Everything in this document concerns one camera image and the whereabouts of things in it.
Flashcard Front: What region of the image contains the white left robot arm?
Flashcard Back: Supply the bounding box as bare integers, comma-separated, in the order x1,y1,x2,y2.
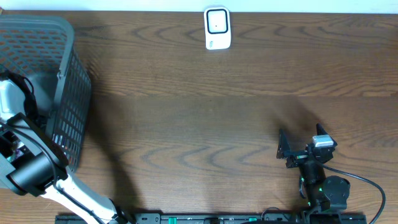
1,70,136,223

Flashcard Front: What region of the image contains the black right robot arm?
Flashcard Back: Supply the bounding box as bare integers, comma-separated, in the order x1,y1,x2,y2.
276,124,351,212

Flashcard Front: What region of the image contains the white barcode scanner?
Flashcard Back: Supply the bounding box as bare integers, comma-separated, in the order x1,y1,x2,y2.
203,7,231,50

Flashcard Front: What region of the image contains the grey plastic basket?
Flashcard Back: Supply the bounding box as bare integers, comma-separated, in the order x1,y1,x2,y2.
1,15,91,171

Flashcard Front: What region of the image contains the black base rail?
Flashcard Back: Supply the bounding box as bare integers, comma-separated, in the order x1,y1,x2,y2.
55,212,368,224

